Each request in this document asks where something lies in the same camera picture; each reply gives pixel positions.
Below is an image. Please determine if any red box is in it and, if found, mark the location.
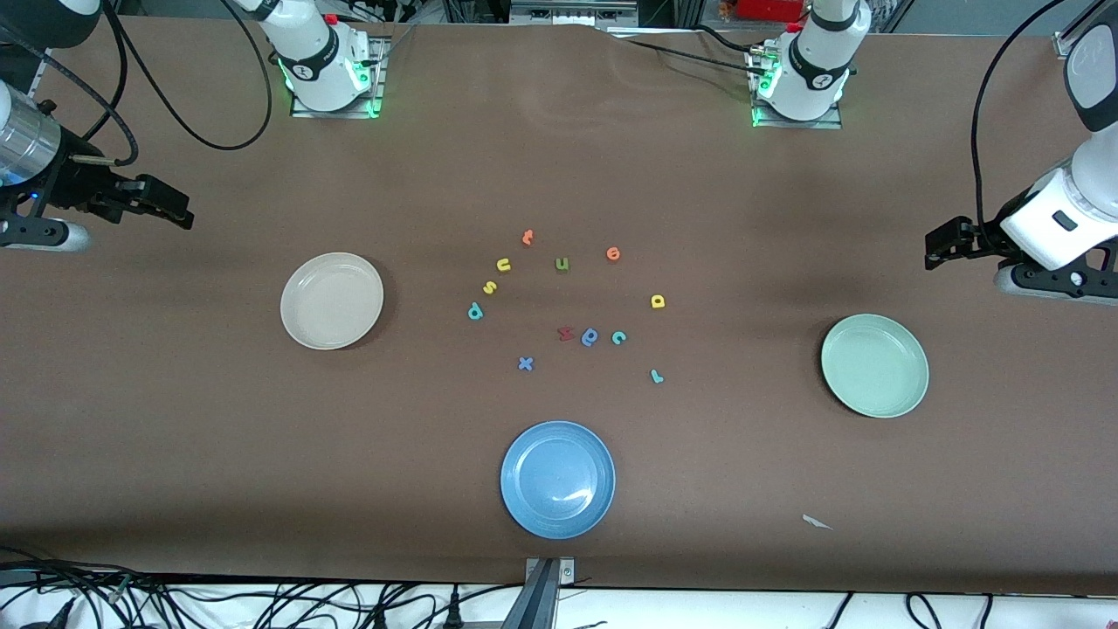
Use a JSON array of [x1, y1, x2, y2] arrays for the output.
[[736, 0, 806, 24]]

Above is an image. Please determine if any thick black floor cable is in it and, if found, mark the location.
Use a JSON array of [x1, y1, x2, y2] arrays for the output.
[[0, 547, 176, 605]]

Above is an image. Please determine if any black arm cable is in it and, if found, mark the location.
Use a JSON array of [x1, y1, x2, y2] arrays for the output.
[[48, 0, 274, 169], [971, 0, 1071, 250]]

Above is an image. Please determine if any metal table clamp bracket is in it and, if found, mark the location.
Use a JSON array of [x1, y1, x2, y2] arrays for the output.
[[524, 557, 576, 586]]

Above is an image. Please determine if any black table cable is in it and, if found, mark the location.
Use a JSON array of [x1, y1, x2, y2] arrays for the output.
[[622, 37, 765, 81], [688, 23, 769, 57]]

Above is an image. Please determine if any green plate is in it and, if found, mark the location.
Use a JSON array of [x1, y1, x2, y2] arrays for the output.
[[820, 313, 930, 419]]

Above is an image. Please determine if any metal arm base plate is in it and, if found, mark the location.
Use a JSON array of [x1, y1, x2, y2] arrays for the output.
[[291, 37, 387, 120], [749, 48, 845, 131]]

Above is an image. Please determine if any blue plate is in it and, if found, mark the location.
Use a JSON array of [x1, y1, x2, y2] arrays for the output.
[[500, 420, 617, 540]]

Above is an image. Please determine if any beige plate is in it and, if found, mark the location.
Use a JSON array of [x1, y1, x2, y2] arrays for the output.
[[279, 252, 385, 351]]

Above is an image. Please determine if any grey aluminium beam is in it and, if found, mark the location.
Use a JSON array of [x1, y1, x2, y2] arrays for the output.
[[500, 559, 560, 629]]

